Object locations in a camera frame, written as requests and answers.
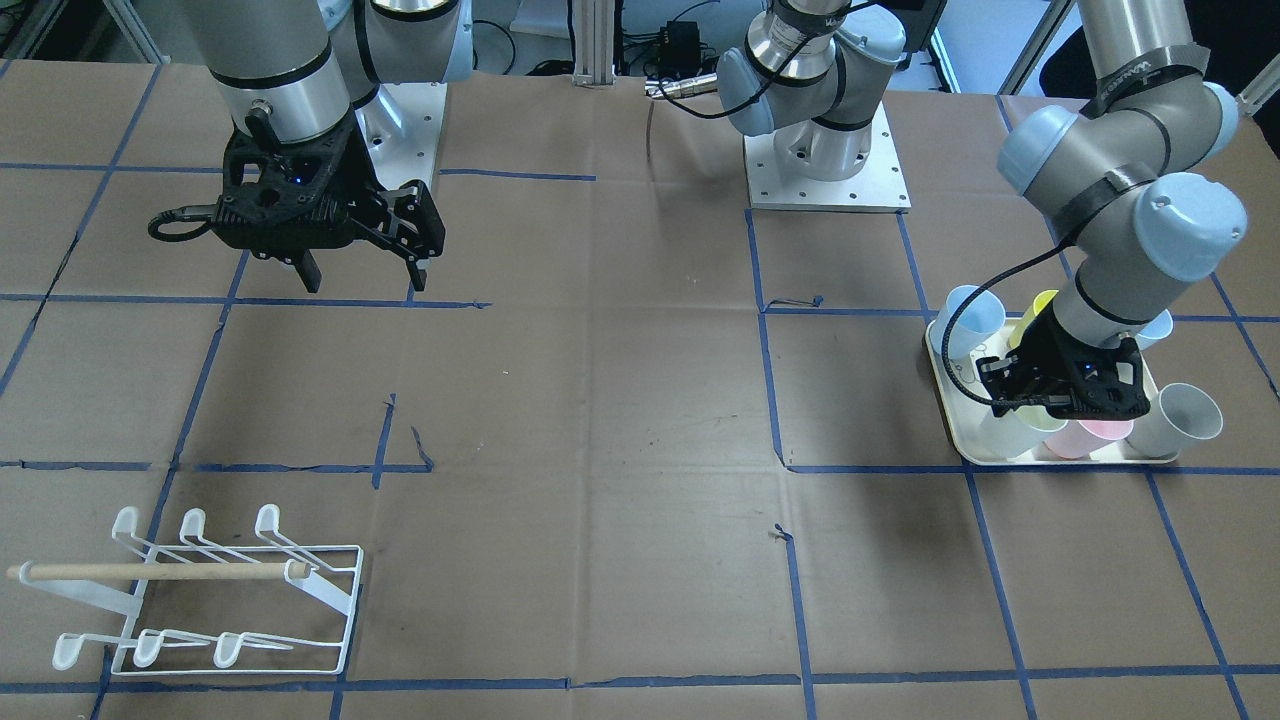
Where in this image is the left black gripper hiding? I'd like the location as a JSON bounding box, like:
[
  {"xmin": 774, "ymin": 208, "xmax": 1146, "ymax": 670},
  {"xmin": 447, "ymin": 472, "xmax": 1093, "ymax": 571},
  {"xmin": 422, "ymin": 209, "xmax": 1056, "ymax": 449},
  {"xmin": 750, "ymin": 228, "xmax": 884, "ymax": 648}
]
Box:
[{"xmin": 975, "ymin": 306, "xmax": 1149, "ymax": 419}]

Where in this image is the white ikea cup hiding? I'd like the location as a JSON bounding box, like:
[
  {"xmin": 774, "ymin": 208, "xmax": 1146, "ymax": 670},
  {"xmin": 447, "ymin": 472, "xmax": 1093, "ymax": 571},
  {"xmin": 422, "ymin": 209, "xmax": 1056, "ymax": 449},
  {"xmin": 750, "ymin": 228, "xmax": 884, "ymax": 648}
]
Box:
[{"xmin": 977, "ymin": 405, "xmax": 1068, "ymax": 460}]

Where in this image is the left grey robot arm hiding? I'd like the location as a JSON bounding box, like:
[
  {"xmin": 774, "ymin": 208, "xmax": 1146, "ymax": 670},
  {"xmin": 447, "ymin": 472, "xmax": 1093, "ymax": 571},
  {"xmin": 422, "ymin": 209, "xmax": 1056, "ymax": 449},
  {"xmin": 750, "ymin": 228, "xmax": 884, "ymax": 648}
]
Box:
[{"xmin": 716, "ymin": 1, "xmax": 1247, "ymax": 420}]

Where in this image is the cream plastic tray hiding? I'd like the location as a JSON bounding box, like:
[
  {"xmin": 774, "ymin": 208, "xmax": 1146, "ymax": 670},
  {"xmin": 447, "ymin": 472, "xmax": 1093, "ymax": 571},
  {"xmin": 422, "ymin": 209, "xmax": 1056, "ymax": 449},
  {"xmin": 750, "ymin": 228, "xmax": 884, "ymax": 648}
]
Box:
[{"xmin": 924, "ymin": 318, "xmax": 1184, "ymax": 468}]

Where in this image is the wooden rack dowel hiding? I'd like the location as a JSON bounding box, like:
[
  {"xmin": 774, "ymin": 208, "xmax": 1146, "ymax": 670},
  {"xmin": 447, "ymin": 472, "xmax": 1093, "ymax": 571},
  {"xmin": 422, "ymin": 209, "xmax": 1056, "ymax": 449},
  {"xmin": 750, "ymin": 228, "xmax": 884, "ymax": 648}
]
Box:
[{"xmin": 5, "ymin": 560, "xmax": 314, "ymax": 582}]

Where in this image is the yellow plastic cup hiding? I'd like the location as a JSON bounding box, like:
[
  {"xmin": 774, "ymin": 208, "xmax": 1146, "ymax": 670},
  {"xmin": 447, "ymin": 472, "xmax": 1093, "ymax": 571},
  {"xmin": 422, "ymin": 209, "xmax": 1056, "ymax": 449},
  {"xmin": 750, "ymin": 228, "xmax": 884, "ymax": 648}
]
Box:
[{"xmin": 1007, "ymin": 290, "xmax": 1057, "ymax": 350}]

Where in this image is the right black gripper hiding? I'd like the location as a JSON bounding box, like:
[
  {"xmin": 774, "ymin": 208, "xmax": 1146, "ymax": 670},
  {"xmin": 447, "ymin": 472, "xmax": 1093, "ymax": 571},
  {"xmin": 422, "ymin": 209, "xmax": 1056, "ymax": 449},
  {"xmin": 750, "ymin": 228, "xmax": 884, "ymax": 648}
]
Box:
[{"xmin": 212, "ymin": 105, "xmax": 445, "ymax": 293}]

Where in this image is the light blue cup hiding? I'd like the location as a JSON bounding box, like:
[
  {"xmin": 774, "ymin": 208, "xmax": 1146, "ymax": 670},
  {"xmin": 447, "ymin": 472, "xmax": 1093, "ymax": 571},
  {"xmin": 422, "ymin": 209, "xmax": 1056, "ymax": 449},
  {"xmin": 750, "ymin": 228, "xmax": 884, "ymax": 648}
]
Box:
[
  {"xmin": 1135, "ymin": 309, "xmax": 1174, "ymax": 352},
  {"xmin": 931, "ymin": 284, "xmax": 1006, "ymax": 360}
]

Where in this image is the light blue cup near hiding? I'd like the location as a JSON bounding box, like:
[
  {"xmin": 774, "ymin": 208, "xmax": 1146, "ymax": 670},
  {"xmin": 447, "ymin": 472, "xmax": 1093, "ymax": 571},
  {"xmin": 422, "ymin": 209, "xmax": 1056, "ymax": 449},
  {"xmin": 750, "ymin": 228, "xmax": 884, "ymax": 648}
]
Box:
[{"xmin": 931, "ymin": 284, "xmax": 1006, "ymax": 360}]

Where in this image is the pink plastic cup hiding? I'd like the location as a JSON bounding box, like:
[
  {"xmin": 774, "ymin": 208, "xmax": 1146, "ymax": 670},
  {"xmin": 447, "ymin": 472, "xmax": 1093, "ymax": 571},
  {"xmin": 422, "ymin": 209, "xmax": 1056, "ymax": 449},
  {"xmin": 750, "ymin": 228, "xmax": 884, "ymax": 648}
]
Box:
[{"xmin": 1044, "ymin": 419, "xmax": 1135, "ymax": 460}]

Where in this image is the aluminium frame post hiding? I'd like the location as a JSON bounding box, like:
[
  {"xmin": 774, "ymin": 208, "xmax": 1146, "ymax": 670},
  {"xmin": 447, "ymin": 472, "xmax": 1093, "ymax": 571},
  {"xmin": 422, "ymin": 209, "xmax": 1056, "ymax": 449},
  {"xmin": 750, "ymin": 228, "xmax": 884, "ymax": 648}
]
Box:
[{"xmin": 567, "ymin": 0, "xmax": 622, "ymax": 87}]

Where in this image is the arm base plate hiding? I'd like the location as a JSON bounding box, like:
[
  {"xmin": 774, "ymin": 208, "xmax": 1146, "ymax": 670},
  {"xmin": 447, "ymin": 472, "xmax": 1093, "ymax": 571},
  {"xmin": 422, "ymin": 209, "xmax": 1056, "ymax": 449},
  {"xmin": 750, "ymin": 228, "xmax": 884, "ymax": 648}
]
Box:
[
  {"xmin": 744, "ymin": 105, "xmax": 913, "ymax": 213},
  {"xmin": 353, "ymin": 83, "xmax": 449, "ymax": 190}
]

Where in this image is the white wire cup rack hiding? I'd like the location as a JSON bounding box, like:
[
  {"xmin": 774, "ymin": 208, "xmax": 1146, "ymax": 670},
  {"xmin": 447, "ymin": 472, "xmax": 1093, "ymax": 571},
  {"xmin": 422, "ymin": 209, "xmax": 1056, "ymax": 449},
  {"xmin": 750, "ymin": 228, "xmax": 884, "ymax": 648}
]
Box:
[{"xmin": 17, "ymin": 503, "xmax": 364, "ymax": 676}]

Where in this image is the light blue cup far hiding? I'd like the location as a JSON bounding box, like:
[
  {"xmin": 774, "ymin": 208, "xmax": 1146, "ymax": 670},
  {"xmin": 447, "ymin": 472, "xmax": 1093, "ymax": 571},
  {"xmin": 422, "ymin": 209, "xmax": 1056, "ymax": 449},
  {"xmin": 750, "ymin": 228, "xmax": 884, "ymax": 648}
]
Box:
[{"xmin": 1135, "ymin": 309, "xmax": 1174, "ymax": 352}]

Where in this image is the grey plastic cup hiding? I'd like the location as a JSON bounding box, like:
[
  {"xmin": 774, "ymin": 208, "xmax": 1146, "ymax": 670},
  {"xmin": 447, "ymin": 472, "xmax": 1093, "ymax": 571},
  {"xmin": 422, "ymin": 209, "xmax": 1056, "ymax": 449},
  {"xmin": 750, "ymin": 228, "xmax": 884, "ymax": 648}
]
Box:
[{"xmin": 1126, "ymin": 383, "xmax": 1224, "ymax": 457}]

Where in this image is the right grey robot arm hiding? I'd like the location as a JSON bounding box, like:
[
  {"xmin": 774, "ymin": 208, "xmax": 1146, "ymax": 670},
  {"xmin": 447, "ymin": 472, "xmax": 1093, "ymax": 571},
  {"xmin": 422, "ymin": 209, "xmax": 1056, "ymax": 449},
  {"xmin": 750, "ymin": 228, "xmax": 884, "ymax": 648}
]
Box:
[{"xmin": 148, "ymin": 1, "xmax": 474, "ymax": 293}]

